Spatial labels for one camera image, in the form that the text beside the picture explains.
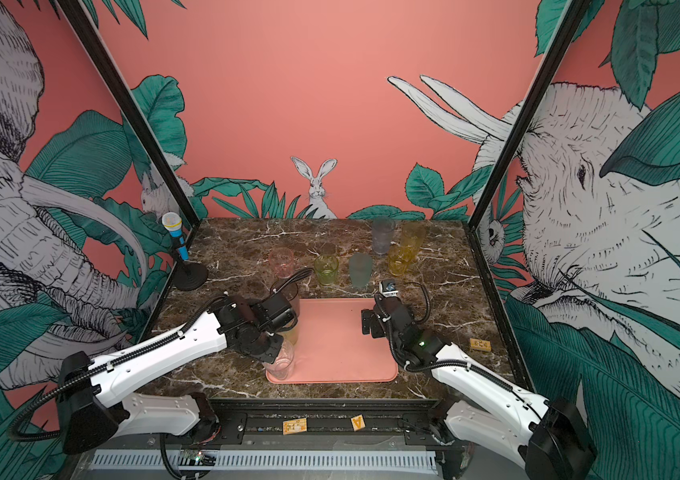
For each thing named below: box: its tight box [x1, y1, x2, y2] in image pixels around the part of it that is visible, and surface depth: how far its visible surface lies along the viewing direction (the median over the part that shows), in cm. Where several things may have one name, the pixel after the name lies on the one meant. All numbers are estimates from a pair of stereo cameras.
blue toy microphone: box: [162, 211, 189, 261], surface depth 90 cm
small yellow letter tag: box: [350, 414, 366, 432], surface depth 76 cm
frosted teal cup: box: [349, 252, 373, 288], surface depth 104 cm
